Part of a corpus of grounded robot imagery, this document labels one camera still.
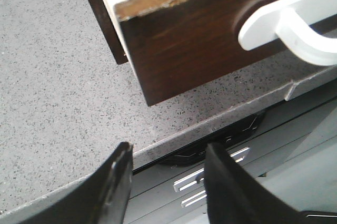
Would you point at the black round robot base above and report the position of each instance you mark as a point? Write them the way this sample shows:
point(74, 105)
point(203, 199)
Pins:
point(227, 136)

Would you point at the white drawer handle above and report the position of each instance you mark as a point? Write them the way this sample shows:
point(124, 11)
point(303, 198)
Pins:
point(290, 20)

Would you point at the upper silver cabinet handle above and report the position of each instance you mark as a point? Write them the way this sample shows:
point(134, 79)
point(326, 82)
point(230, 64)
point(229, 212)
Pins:
point(191, 179)

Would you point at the silver cabinet handle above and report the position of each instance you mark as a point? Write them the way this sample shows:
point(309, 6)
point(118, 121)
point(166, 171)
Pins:
point(191, 179)
point(194, 199)

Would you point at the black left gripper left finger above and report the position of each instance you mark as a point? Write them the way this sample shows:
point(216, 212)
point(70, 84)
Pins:
point(101, 198)

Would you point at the dark wooden drawer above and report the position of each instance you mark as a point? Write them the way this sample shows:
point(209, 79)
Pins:
point(176, 45)

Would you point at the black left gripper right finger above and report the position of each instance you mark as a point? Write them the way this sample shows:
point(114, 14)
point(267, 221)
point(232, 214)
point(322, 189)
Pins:
point(233, 196)

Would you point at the dark wooden drawer cabinet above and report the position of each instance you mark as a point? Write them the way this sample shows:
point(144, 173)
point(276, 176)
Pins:
point(108, 30)

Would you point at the lower silver cabinet handle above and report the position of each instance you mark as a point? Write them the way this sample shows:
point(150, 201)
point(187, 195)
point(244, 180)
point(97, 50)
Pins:
point(194, 199)

